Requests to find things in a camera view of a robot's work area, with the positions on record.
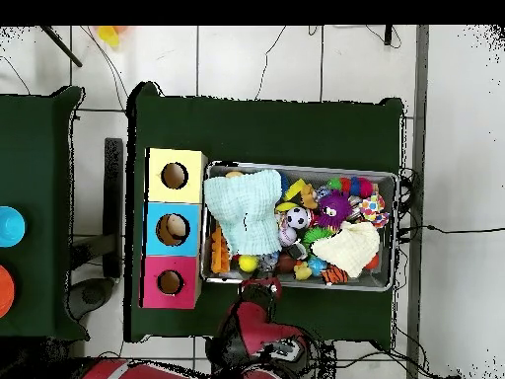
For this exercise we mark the black upright bar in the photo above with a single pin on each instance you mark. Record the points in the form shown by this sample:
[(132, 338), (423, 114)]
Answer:
[(113, 197)]

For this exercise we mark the white baseball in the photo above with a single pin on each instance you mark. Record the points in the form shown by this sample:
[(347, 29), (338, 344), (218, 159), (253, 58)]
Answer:
[(288, 236)]

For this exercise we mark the yellow ball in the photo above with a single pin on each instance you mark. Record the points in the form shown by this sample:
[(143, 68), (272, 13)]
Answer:
[(248, 263)]

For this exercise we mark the orange plastic toy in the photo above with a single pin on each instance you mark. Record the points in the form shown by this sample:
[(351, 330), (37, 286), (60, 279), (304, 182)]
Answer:
[(219, 256)]

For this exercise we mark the green spiky ball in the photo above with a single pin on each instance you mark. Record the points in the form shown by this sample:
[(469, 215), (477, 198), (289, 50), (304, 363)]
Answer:
[(313, 235)]

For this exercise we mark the orange bowl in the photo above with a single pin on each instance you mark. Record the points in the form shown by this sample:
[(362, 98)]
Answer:
[(4, 292)]

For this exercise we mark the wooden box with three holes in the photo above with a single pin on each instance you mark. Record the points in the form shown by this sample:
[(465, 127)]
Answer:
[(156, 197)]

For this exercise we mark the brown plush bear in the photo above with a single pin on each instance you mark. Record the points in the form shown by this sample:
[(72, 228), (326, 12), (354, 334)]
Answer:
[(307, 195)]

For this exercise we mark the shallow mesh bin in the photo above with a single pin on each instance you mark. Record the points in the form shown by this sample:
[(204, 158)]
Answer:
[(355, 282)]

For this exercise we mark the purple spiky monster toy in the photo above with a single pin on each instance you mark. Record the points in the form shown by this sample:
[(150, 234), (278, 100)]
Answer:
[(335, 209)]

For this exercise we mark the tiger plush toy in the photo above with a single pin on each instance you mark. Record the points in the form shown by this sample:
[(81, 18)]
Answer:
[(334, 274)]

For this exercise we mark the grey round base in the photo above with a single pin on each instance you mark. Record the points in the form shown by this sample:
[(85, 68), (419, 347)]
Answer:
[(92, 294)]

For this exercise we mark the black and white soccer ball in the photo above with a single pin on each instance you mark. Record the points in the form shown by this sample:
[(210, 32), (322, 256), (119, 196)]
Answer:
[(298, 218)]

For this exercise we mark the black rod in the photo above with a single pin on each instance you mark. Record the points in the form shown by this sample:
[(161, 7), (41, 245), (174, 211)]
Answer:
[(61, 46)]

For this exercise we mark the yellow floor object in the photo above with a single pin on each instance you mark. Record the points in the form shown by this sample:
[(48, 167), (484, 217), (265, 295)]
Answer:
[(108, 35)]

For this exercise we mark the cream muslin cloth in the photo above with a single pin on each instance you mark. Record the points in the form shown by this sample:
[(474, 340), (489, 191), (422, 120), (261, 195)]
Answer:
[(347, 246)]

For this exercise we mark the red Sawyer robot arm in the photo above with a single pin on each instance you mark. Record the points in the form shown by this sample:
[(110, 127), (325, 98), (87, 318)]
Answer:
[(260, 327)]

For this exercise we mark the dark green tablecloth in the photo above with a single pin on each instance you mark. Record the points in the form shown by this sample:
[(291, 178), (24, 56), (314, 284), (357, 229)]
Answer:
[(35, 177), (276, 130)]

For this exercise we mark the blue bowl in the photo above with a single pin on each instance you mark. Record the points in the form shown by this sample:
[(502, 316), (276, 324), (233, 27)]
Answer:
[(10, 227)]

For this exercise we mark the polka dot cloth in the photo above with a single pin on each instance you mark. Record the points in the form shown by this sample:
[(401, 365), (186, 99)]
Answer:
[(371, 207)]

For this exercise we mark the light blue muslin cloth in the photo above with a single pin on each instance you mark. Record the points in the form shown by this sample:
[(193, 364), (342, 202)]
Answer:
[(244, 209)]

